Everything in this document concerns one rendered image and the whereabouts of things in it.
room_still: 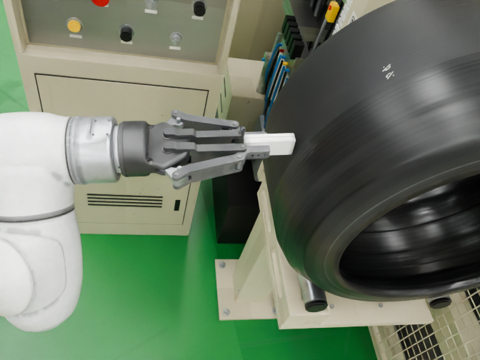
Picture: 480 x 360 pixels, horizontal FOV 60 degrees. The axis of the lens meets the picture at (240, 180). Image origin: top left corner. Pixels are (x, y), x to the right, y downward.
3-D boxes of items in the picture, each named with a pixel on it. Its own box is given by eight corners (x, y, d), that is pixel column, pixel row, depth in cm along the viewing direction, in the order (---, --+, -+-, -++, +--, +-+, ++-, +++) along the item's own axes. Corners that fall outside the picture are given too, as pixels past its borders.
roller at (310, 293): (274, 174, 103) (279, 163, 100) (291, 175, 104) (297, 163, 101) (302, 313, 82) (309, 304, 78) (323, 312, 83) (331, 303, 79)
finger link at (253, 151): (233, 146, 57) (235, 162, 55) (269, 144, 57) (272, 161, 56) (232, 153, 58) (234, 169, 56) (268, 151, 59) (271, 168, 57)
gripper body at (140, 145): (112, 154, 50) (189, 151, 52) (117, 106, 56) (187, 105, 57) (122, 191, 56) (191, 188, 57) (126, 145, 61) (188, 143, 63)
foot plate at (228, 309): (214, 260, 183) (215, 257, 182) (273, 260, 189) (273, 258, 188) (218, 320, 167) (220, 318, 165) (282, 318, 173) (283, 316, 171)
